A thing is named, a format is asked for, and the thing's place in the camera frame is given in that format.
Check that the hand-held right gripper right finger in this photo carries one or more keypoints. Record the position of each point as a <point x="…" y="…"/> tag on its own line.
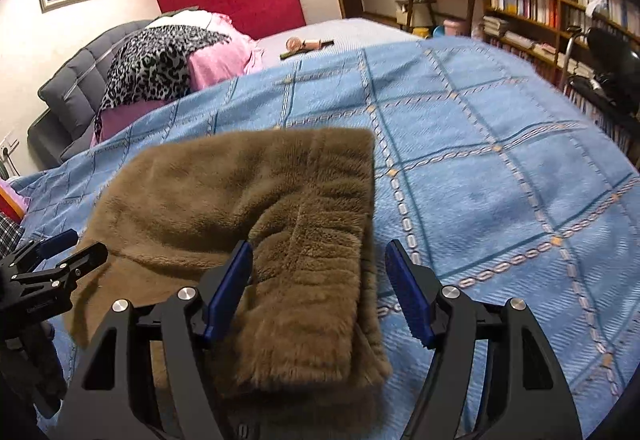
<point x="407" y="295"/>

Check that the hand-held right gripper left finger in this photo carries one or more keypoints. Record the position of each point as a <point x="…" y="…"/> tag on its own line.
<point x="230" y="285"/>

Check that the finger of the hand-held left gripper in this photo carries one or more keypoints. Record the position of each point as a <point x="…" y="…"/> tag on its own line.
<point x="85" y="262"/>
<point x="57" y="240"/>

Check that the brown fleece pants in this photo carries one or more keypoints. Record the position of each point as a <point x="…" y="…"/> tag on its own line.
<point x="250" y="195"/>

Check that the plaid cloth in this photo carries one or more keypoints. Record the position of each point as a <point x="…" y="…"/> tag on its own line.
<point x="10" y="237"/>

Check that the pink and orange cloth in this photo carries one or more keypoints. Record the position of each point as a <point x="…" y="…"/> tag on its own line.
<point x="12" y="202"/>

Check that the blue checked blanket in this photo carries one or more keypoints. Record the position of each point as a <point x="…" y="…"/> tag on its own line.
<point x="500" y="195"/>

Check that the grey padded headboard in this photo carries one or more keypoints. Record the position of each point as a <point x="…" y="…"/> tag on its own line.
<point x="70" y="85"/>

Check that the leopard print cloth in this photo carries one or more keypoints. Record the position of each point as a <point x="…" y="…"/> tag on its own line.
<point x="150" y="60"/>

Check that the pink pillow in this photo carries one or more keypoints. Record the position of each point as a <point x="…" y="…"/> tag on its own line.
<point x="220" y="55"/>

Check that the yellow container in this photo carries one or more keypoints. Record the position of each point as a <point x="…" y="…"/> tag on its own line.
<point x="420" y="32"/>

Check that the light grey bed sheet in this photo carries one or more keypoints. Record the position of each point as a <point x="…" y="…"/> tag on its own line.
<point x="350" y="32"/>

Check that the pink container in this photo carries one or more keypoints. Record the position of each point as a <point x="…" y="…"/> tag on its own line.
<point x="456" y="27"/>

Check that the black office chair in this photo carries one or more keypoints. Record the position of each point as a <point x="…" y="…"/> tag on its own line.
<point x="612" y="65"/>

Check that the wooden bookshelf with books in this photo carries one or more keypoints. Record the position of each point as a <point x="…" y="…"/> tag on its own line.
<point x="540" y="0"/>

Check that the wall power socket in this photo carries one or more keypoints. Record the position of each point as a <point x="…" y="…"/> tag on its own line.
<point x="9" y="142"/>

